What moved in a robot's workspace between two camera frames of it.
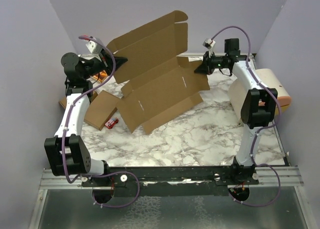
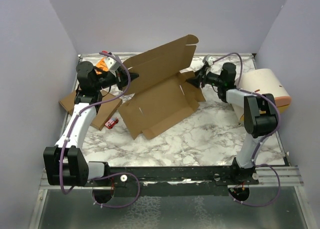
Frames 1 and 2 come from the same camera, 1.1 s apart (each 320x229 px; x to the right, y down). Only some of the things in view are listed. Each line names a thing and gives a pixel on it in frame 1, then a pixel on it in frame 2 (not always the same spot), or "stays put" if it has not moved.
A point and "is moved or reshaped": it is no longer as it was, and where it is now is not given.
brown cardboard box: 161,84 is moved or reshaped
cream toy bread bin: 237,90 stays put
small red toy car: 111,122 stays put
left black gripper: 106,60 -> 121,78
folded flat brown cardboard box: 102,106 stays put
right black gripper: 205,67 -> 200,78
